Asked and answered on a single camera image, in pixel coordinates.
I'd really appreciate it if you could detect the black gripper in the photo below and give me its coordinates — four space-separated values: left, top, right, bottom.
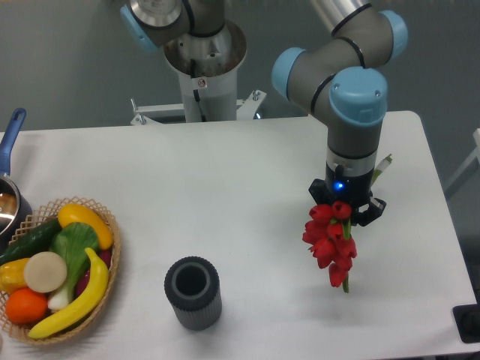
308 163 386 227

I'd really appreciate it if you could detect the red tulip bouquet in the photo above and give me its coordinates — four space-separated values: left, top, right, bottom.
302 201 357 293

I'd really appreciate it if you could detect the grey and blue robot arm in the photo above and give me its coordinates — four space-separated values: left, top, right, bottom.
120 1 408 226

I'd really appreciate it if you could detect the black device at table edge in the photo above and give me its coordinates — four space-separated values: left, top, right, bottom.
452 304 479 344

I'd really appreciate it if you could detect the dark grey ribbed vase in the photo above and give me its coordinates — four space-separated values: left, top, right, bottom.
163 256 223 331

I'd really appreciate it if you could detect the dark red vegetable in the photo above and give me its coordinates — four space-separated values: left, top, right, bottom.
75 249 112 298

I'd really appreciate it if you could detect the green bok choy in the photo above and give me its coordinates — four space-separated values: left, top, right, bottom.
48 222 99 312

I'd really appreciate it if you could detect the yellow banana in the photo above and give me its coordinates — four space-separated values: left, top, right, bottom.
28 247 109 340

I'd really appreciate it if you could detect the beige round slice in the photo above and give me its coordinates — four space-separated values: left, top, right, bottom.
23 251 68 293

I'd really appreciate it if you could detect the green cucumber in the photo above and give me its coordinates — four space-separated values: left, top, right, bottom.
1 218 62 265

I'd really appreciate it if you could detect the orange fruit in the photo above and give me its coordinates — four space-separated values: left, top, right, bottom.
5 287 47 324

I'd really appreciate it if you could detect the yellow bell pepper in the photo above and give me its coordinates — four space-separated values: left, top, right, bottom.
1 258 29 293

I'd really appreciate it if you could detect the woven wicker basket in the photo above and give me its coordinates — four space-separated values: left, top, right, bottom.
0 195 122 346

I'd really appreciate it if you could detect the white frame at right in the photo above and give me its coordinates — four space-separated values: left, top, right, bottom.
444 128 479 200

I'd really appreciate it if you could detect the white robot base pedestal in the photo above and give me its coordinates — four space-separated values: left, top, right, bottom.
131 19 266 125

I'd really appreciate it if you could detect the blue handled saucepan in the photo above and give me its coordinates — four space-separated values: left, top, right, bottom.
1 108 32 253

